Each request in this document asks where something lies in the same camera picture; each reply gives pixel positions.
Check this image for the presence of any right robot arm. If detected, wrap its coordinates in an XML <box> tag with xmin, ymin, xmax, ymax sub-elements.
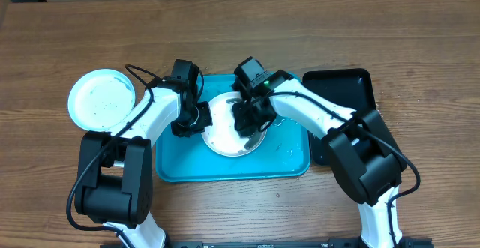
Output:
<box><xmin>232</xmin><ymin>57</ymin><xmax>407</xmax><ymax>247</ymax></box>

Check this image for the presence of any green scrubbing sponge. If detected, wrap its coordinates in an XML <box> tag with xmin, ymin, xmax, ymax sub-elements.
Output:
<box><xmin>244</xmin><ymin>133</ymin><xmax>263</xmax><ymax>150</ymax></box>

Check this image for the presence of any teal plastic tray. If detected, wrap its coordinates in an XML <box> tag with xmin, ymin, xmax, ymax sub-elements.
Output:
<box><xmin>154</xmin><ymin>73</ymin><xmax>312</xmax><ymax>184</ymax></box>

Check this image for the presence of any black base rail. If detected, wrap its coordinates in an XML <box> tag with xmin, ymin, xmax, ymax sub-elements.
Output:
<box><xmin>99</xmin><ymin>237</ymin><xmax>434</xmax><ymax>248</ymax></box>

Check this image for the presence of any black plastic tray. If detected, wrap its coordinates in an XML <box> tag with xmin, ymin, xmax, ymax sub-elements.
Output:
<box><xmin>301</xmin><ymin>68</ymin><xmax>378</xmax><ymax>166</ymax></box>

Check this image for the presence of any white plate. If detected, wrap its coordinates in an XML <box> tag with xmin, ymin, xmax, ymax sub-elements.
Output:
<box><xmin>202</xmin><ymin>91</ymin><xmax>266</xmax><ymax>157</ymax></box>

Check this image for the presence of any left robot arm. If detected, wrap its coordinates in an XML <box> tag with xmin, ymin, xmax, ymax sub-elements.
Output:
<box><xmin>66</xmin><ymin>59</ymin><xmax>212</xmax><ymax>247</ymax></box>

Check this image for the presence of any light blue plate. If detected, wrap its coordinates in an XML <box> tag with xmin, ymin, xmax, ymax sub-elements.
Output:
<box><xmin>67</xmin><ymin>69</ymin><xmax>136</xmax><ymax>131</ymax></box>

